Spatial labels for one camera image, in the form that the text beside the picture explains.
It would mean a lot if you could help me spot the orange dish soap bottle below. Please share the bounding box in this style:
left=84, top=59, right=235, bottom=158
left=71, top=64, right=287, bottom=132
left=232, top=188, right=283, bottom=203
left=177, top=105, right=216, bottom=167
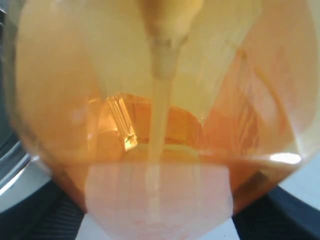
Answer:
left=2, top=0, right=320, bottom=240

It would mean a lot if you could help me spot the steel mesh strainer basket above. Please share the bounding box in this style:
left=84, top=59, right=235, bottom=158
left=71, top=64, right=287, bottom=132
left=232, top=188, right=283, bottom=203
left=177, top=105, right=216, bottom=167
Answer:
left=0, top=2, right=51, bottom=214

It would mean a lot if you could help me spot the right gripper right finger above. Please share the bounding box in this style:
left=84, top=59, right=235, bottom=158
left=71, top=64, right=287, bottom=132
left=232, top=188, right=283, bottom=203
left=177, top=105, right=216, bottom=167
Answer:
left=232, top=187, right=320, bottom=240

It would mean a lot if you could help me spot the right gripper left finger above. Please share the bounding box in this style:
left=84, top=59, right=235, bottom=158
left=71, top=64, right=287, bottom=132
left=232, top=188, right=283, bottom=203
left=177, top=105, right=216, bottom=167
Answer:
left=0, top=181, right=85, bottom=240

